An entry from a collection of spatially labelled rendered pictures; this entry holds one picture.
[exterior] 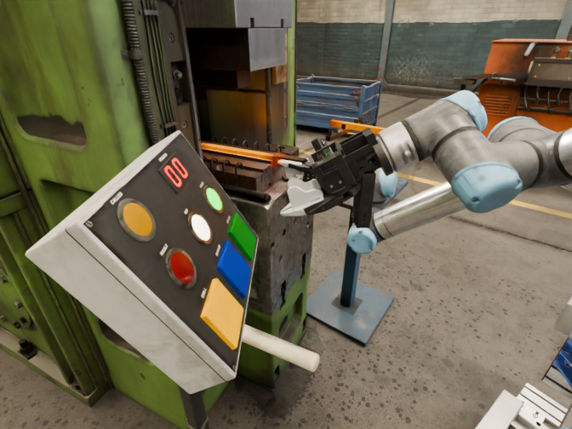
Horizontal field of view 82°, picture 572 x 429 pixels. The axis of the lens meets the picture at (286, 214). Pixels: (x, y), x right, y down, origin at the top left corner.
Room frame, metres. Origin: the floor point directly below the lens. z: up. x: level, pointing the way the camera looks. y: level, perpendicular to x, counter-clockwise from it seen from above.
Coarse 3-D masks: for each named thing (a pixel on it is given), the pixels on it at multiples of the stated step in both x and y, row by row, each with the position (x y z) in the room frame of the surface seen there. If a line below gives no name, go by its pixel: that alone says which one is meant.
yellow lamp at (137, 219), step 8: (128, 208) 0.34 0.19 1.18; (136, 208) 0.35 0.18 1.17; (128, 216) 0.33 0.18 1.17; (136, 216) 0.34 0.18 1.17; (144, 216) 0.35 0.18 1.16; (128, 224) 0.32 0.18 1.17; (136, 224) 0.33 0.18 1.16; (144, 224) 0.34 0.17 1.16; (136, 232) 0.32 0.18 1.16; (144, 232) 0.33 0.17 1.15
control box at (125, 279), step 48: (96, 192) 0.41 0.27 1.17; (144, 192) 0.39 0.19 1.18; (192, 192) 0.50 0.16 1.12; (48, 240) 0.28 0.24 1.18; (96, 240) 0.28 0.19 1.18; (144, 240) 0.32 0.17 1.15; (192, 240) 0.41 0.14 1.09; (96, 288) 0.27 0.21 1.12; (144, 288) 0.28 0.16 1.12; (192, 288) 0.33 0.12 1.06; (144, 336) 0.27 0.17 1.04; (192, 336) 0.27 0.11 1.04; (240, 336) 0.33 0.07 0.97; (192, 384) 0.27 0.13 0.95
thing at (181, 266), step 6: (174, 258) 0.34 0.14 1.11; (180, 258) 0.35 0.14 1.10; (186, 258) 0.36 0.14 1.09; (174, 264) 0.33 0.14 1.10; (180, 264) 0.34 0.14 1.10; (186, 264) 0.35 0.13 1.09; (174, 270) 0.33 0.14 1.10; (180, 270) 0.33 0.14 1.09; (186, 270) 0.34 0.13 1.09; (192, 270) 0.35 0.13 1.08; (180, 276) 0.33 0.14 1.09; (186, 276) 0.34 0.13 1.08; (192, 276) 0.35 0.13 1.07; (186, 282) 0.33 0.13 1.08
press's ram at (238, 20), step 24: (192, 0) 0.90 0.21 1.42; (216, 0) 0.87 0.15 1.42; (240, 0) 0.87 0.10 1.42; (264, 0) 0.97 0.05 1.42; (288, 0) 1.09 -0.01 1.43; (192, 24) 0.90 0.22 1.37; (216, 24) 0.87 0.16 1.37; (240, 24) 0.86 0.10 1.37; (264, 24) 0.96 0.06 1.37; (288, 24) 1.09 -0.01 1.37
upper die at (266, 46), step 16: (192, 32) 0.97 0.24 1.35; (208, 32) 0.95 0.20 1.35; (224, 32) 0.93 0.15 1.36; (240, 32) 0.90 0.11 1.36; (256, 32) 0.93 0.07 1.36; (272, 32) 1.00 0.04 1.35; (192, 48) 0.97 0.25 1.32; (208, 48) 0.95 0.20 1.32; (224, 48) 0.93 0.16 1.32; (240, 48) 0.91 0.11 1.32; (256, 48) 0.93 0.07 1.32; (272, 48) 1.00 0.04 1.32; (192, 64) 0.97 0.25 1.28; (208, 64) 0.95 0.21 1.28; (224, 64) 0.93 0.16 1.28; (240, 64) 0.91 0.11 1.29; (256, 64) 0.92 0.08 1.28; (272, 64) 1.00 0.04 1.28
